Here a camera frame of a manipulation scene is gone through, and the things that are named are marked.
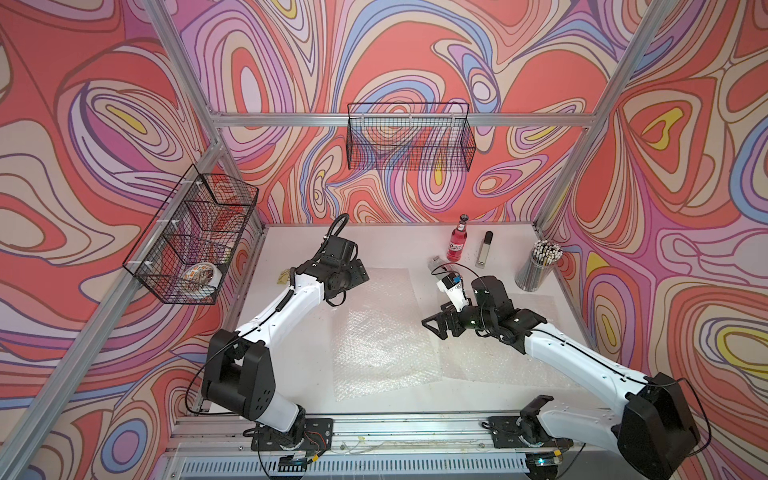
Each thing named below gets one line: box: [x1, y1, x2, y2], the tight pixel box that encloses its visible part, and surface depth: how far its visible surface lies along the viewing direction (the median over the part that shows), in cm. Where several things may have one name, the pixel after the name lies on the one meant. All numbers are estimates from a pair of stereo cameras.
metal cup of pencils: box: [514, 240, 564, 293], surface depth 92 cm
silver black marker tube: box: [475, 230, 494, 269], surface depth 110 cm
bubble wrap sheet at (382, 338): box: [332, 268, 443, 402], surface depth 88 cm
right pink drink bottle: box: [446, 214, 469, 263], surface depth 103 cm
